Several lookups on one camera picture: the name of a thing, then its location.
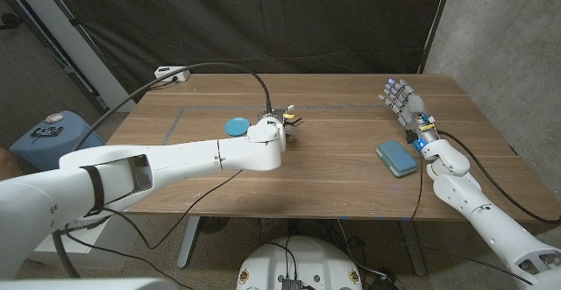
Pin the black round floor fan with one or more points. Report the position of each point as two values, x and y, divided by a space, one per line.
214 224

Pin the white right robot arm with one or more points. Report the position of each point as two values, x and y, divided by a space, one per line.
491 224

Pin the person's bare leg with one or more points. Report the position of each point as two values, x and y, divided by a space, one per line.
9 165

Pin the black backdrop cloth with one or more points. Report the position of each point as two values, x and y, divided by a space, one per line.
263 18

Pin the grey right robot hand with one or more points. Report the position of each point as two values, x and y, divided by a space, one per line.
409 103

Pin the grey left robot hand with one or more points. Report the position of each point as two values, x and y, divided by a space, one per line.
290 130

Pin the grey table leg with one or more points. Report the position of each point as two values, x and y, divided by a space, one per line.
414 250
189 242

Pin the white power strip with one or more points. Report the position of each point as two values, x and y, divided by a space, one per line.
175 75

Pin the pink round disc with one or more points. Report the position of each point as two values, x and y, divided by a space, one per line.
54 118

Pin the black rubber air blower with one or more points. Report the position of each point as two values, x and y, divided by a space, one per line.
297 120

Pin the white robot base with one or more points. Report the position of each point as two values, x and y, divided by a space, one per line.
302 259

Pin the teal toy box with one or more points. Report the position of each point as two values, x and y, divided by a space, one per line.
396 158

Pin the blue storage bin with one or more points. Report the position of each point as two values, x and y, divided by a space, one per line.
57 150

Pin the white robot torso edge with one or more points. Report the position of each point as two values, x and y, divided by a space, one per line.
87 285

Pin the black smartphone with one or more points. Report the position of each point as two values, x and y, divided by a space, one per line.
46 131

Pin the black backdrop stand pole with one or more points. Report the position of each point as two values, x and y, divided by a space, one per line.
436 23
74 20

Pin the blue round plate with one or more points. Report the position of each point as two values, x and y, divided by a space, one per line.
236 126

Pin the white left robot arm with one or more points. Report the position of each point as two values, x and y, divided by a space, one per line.
175 163

